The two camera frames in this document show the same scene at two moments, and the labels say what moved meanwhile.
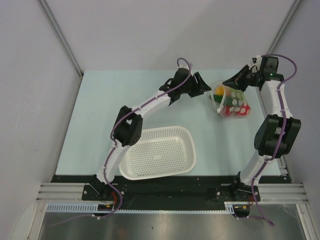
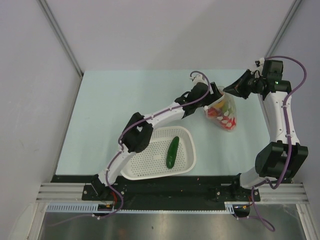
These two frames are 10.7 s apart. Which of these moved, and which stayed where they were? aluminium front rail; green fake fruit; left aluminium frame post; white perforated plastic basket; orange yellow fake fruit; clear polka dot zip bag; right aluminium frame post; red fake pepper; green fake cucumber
Moved: green fake fruit; red fake pepper; orange yellow fake fruit; clear polka dot zip bag; green fake cucumber
Stayed: left aluminium frame post; white perforated plastic basket; aluminium front rail; right aluminium frame post
